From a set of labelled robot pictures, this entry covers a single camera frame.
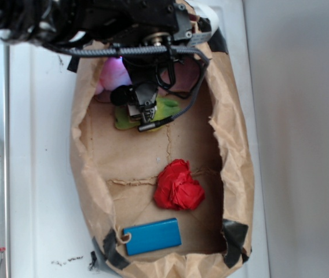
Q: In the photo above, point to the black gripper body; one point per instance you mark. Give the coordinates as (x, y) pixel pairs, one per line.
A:
(157, 69)

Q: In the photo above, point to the pink plush bunny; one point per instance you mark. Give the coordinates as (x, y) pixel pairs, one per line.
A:
(113, 75)

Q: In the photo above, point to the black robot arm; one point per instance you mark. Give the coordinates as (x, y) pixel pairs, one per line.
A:
(150, 32)

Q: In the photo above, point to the black foam microphone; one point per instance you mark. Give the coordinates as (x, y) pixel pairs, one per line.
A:
(122, 95)

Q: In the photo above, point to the green plush frog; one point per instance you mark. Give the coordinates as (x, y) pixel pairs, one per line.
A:
(165, 107)

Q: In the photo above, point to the brown paper bag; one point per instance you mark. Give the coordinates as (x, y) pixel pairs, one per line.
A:
(116, 173)

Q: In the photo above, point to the crumpled red paper ball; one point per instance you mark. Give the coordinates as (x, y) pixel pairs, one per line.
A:
(176, 189)

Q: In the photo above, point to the blue rectangular block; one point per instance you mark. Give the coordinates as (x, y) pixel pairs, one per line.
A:
(153, 236)

